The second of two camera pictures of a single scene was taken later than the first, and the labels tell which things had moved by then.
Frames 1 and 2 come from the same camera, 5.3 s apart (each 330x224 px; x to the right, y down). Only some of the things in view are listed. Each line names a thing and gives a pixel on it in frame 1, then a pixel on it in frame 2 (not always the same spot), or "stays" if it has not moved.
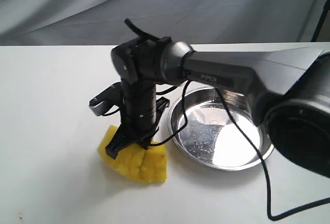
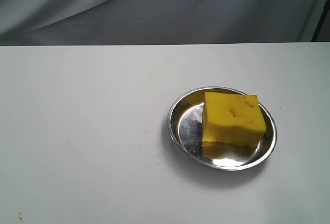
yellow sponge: x=138 y=163 to x=233 y=118
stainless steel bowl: x=211 y=138 stays
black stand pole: x=326 y=7 stays
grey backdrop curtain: x=90 y=11 stays
